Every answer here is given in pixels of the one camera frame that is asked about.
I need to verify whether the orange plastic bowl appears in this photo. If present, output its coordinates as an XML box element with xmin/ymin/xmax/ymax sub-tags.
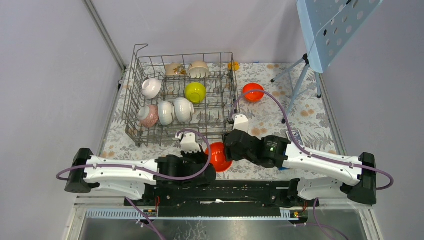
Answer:
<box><xmin>242</xmin><ymin>82</ymin><xmax>265</xmax><ymax>103</ymax></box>
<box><xmin>210</xmin><ymin>142</ymin><xmax>233</xmax><ymax>173</ymax></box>

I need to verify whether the white ribbed ceramic bowl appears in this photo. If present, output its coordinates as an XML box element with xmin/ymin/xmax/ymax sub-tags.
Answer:
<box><xmin>173</xmin><ymin>97</ymin><xmax>194</xmax><ymax>123</ymax></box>

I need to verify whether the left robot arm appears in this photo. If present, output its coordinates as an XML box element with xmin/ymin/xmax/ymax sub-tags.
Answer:
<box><xmin>64</xmin><ymin>148</ymin><xmax>217</xmax><ymax>206</ymax></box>

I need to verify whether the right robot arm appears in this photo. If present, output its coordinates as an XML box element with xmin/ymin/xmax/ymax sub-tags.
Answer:
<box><xmin>222</xmin><ymin>129</ymin><xmax>377</xmax><ymax>206</ymax></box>

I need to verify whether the blue playing card box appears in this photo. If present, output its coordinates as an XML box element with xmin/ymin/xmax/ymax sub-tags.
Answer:
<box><xmin>286</xmin><ymin>129</ymin><xmax>305</xmax><ymax>146</ymax></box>

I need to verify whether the floral tablecloth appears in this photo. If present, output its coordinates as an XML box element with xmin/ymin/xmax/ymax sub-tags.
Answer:
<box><xmin>101</xmin><ymin>63</ymin><xmax>339</xmax><ymax>161</ymax></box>

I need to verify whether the yellow-green plastic bowl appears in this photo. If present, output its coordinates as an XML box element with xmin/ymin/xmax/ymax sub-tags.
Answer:
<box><xmin>184</xmin><ymin>82</ymin><xmax>207</xmax><ymax>104</ymax></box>

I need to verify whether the small white ceramic bowl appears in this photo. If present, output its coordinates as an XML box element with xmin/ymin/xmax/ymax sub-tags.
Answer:
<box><xmin>141</xmin><ymin>78</ymin><xmax>162</xmax><ymax>100</ymax></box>

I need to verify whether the yellow plastic toy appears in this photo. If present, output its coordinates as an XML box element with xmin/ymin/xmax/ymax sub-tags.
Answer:
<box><xmin>227</xmin><ymin>61</ymin><xmax>240</xmax><ymax>71</ymax></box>

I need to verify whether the beige ribbed ceramic bowl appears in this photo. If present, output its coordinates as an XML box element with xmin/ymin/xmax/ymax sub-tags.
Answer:
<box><xmin>187</xmin><ymin>60</ymin><xmax>210</xmax><ymax>79</ymax></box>

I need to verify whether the beige floral ceramic bowl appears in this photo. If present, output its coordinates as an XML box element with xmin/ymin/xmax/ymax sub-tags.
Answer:
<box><xmin>165</xmin><ymin>62</ymin><xmax>187</xmax><ymax>77</ymax></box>

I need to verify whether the light blue perforated stand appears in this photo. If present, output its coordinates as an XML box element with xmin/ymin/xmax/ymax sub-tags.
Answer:
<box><xmin>271</xmin><ymin>0</ymin><xmax>382</xmax><ymax>114</ymax></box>

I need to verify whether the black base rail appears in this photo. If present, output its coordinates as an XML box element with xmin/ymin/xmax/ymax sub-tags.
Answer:
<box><xmin>124</xmin><ymin>178</ymin><xmax>314</xmax><ymax>218</ymax></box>

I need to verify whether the grey wire dish rack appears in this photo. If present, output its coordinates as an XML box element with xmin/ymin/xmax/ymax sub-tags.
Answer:
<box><xmin>122</xmin><ymin>44</ymin><xmax>238</xmax><ymax>146</ymax></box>

